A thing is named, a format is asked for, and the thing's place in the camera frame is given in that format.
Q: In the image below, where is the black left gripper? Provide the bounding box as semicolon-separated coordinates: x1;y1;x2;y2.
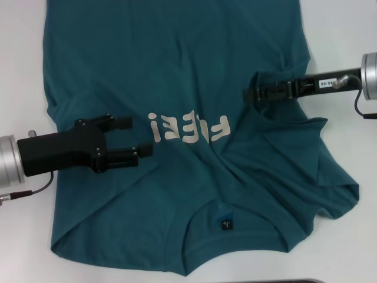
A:
16;113;154;178

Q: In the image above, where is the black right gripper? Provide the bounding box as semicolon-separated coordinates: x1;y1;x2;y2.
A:
243;67;364;103

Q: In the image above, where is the teal printed t-shirt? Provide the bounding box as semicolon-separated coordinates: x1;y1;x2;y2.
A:
42;0;361;262

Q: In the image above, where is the left arm gripper cable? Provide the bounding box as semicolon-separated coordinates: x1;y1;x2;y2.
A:
0;130;55;207

